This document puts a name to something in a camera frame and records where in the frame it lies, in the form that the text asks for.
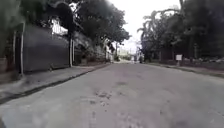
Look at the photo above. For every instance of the grey asphalt road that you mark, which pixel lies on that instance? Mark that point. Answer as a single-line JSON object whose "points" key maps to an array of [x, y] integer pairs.
{"points": [[133, 93]]}

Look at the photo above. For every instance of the row of trees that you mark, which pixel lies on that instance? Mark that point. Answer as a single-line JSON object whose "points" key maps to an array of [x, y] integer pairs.
{"points": [[93, 20], [186, 30]]}

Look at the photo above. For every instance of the white building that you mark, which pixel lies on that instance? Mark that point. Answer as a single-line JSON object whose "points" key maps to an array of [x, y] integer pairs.
{"points": [[58, 27]]}

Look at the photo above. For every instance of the white sign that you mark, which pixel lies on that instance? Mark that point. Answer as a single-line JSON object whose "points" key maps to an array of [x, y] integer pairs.
{"points": [[179, 57]]}

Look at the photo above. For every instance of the dark metal gate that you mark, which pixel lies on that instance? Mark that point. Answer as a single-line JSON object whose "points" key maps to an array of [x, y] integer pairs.
{"points": [[45, 50]]}

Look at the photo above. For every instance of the grey concrete pavement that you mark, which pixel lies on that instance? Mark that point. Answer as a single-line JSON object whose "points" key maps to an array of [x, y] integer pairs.
{"points": [[43, 78], [196, 69]]}

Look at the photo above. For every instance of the pale pole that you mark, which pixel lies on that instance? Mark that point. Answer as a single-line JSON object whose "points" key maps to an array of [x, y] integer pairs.
{"points": [[22, 50]]}

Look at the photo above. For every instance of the stone wall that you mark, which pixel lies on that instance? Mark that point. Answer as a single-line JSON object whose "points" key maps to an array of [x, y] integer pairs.
{"points": [[88, 48]]}

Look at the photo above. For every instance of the low wall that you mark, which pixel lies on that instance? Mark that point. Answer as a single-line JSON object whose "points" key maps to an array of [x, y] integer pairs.
{"points": [[200, 62]]}

